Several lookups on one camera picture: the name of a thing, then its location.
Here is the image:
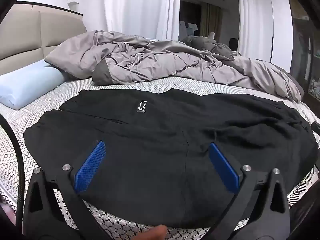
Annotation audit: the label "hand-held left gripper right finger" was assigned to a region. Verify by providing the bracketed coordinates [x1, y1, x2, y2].
[207, 142, 292, 240]

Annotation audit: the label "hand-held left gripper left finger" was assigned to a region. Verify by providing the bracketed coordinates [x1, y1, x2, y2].
[24, 140, 110, 240]

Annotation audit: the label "black pants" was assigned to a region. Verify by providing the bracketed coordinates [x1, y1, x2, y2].
[23, 88, 319, 228]

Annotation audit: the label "person's left hand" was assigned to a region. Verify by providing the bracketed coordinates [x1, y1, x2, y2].
[144, 225, 168, 240]

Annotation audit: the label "dark open shelf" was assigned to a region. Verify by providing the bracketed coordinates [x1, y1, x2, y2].
[287, 0, 320, 100]

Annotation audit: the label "bed mattress with patterned sheet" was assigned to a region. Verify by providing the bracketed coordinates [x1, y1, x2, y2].
[0, 76, 320, 240]

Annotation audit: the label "white wardrobe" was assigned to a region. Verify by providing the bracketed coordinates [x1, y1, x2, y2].
[260, 0, 293, 73]

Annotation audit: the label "light blue pillow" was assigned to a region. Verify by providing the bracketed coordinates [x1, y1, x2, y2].
[0, 60, 68, 110]

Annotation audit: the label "dark grey pillow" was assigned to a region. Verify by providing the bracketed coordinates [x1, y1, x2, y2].
[181, 35, 235, 61]

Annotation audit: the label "white curtain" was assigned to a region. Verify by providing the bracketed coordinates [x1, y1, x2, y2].
[236, 0, 273, 62]
[95, 0, 180, 42]

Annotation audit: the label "grey duvet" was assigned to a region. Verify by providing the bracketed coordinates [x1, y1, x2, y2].
[44, 30, 304, 103]

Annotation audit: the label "beige padded headboard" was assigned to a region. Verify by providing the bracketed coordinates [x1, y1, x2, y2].
[0, 10, 87, 75]

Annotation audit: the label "beige curtain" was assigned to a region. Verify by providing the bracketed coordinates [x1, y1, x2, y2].
[200, 2, 222, 39]

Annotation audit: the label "black braided cable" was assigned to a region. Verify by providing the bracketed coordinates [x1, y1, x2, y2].
[0, 117, 25, 233]

